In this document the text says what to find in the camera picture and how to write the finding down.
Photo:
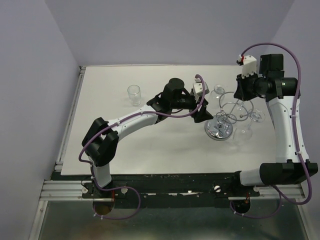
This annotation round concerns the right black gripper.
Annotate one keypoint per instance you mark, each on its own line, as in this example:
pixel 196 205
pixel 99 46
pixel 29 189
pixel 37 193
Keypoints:
pixel 241 92

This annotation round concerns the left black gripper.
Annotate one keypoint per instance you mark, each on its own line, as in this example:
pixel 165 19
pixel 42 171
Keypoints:
pixel 203 114

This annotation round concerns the ribbed wine glass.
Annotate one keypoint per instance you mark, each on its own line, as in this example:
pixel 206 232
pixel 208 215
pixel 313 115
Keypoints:
pixel 215 95

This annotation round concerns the chrome wine glass rack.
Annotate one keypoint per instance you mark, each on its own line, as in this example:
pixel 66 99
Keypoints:
pixel 221 127

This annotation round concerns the short clear wine glass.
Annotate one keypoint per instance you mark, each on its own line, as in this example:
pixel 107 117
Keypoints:
pixel 134 94

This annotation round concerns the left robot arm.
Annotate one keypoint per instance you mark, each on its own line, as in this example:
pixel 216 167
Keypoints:
pixel 101 141

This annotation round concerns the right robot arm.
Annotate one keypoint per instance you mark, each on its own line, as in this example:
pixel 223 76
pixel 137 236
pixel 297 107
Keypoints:
pixel 265 78

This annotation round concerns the right wine glass on rack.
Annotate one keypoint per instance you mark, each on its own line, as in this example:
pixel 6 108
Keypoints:
pixel 257 115

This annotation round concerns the tall wine glass on rack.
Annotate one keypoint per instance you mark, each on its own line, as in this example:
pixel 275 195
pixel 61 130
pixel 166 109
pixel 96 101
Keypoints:
pixel 242 131

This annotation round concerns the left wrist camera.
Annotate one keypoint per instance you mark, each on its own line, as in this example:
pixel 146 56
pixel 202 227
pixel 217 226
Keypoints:
pixel 198 90

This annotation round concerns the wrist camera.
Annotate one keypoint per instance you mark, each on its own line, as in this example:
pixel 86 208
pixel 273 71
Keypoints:
pixel 198 90
pixel 248 64

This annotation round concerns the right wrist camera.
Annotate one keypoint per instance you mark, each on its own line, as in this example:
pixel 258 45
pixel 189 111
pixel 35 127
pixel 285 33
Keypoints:
pixel 248 64

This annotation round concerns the black mounting base plate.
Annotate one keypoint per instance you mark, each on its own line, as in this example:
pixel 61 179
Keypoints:
pixel 161 191

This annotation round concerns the aluminium rail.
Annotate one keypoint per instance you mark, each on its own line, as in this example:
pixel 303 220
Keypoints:
pixel 55 190

